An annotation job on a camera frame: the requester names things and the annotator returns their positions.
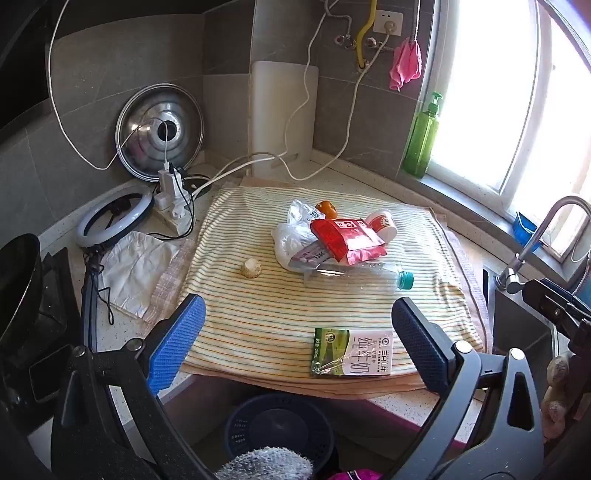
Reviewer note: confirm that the yellow striped cloth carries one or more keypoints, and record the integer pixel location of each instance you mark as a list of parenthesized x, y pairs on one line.
[(258, 318)]

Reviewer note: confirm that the white cutting board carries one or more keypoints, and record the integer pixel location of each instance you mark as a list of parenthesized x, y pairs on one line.
[(277, 106)]

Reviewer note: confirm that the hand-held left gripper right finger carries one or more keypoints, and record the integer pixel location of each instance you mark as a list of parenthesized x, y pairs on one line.
[(418, 346)]

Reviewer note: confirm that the white and red cup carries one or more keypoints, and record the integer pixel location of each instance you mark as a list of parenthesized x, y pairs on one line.
[(382, 224)]

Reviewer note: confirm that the blue plastic container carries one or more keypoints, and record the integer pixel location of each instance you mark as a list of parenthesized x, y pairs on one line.
[(524, 233)]

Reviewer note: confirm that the steel sink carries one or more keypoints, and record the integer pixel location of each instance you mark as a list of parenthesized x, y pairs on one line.
[(517, 323)]

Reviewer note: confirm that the pink rag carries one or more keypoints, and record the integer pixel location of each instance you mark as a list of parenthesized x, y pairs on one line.
[(405, 64)]

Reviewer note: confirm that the green soap bottle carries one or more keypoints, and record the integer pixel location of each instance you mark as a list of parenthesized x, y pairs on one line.
[(422, 138)]

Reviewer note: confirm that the person's left hand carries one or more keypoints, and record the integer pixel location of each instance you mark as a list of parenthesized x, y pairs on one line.
[(268, 464)]

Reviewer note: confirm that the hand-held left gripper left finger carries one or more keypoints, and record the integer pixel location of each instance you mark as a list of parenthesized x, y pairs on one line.
[(178, 341)]

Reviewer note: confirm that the white power strip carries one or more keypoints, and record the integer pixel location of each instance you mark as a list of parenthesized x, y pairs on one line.
[(168, 203)]

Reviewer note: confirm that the blue plastic basket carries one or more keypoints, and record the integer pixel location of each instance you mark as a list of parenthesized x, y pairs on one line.
[(240, 429)]

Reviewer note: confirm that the steel faucet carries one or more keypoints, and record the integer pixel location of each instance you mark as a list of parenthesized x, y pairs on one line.
[(545, 221)]

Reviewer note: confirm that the person's right hand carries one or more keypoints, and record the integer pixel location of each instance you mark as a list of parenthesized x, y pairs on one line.
[(558, 371)]

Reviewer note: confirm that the metal pipe valve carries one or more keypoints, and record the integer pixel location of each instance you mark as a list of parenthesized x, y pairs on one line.
[(370, 41), (343, 41)]

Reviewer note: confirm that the white framed window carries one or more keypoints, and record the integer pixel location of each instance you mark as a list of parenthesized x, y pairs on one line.
[(485, 92)]

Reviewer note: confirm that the steel pot lid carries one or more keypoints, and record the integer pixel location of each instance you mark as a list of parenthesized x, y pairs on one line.
[(147, 138)]

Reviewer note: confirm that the white crumpled bag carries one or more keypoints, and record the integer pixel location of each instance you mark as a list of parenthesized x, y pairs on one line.
[(134, 272)]

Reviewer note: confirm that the orange tangerine peel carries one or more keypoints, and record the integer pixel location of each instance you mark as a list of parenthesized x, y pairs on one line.
[(325, 208)]

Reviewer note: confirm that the pink wrapper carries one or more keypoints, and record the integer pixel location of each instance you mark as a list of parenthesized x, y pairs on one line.
[(309, 256)]

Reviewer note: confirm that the red snack packet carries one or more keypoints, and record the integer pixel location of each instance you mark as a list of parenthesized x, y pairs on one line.
[(346, 237)]

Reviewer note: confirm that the green and white milk carton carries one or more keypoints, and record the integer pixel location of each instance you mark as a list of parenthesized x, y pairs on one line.
[(355, 353)]

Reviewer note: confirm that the black wok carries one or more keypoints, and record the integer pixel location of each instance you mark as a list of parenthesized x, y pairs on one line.
[(18, 286)]

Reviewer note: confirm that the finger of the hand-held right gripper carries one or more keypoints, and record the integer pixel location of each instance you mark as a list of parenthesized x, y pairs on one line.
[(565, 318), (549, 290)]

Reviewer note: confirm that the white wall outlet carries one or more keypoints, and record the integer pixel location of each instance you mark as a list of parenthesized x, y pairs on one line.
[(392, 18)]

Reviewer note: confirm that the person's left forearm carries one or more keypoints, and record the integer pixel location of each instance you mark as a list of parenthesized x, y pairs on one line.
[(355, 475)]

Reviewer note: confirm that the clear plastic bottle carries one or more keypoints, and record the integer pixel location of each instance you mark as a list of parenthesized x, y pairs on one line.
[(369, 276)]

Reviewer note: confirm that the tan towel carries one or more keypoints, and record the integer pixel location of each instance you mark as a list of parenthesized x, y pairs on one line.
[(351, 392)]

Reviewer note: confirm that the clear plastic bag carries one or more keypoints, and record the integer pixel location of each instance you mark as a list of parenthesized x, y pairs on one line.
[(288, 235)]

